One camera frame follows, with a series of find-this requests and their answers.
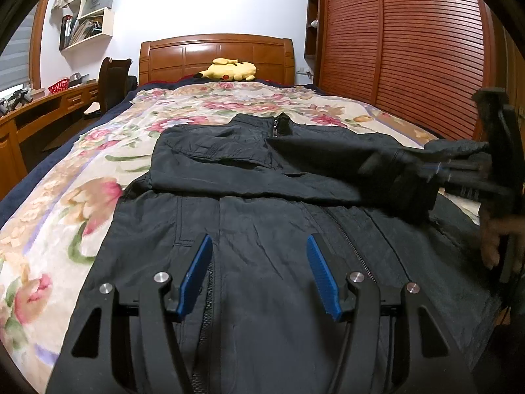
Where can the wooden louvered wardrobe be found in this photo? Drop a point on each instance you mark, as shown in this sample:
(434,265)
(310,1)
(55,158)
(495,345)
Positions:
(406,49)

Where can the wooden desk cabinet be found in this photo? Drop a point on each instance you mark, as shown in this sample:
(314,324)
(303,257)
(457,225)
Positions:
(37,111)

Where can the person's right hand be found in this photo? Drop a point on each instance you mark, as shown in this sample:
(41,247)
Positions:
(492,238)

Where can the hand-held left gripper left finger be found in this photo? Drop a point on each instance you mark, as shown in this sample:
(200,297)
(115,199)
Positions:
(196,273)

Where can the wooden open shelf niche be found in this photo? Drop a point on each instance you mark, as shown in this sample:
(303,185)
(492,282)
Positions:
(312,12)

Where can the yellow plush toy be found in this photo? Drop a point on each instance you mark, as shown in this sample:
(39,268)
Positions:
(229,69)

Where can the white wall shelf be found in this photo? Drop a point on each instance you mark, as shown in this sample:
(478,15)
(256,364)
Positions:
(88,12)

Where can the wooden window frame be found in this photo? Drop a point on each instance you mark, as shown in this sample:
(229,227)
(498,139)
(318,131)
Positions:
(37,45)

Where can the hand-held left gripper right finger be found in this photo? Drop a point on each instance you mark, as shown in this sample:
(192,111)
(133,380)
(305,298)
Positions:
(322,273)

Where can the floral blanket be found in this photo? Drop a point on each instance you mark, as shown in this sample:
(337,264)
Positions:
(69,180)

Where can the red basket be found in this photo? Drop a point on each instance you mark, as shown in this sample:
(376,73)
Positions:
(59,86)

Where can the navy bed sheet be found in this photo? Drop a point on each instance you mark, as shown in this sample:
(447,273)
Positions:
(28,184)

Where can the grey desk clutter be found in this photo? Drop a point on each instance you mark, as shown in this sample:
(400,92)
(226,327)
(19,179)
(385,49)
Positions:
(16,100)

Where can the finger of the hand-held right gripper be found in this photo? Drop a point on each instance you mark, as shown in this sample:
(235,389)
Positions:
(475,191)
(434,168)

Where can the wooden headboard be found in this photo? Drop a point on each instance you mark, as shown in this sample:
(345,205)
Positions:
(180,55)

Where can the dark wooden chair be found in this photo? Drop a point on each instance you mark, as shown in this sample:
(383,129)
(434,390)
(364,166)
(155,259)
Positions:
(113,86)

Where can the black zip jacket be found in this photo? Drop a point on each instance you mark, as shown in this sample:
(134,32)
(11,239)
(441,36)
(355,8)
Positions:
(262,221)

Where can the grey window blind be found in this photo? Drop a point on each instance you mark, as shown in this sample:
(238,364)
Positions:
(14,57)

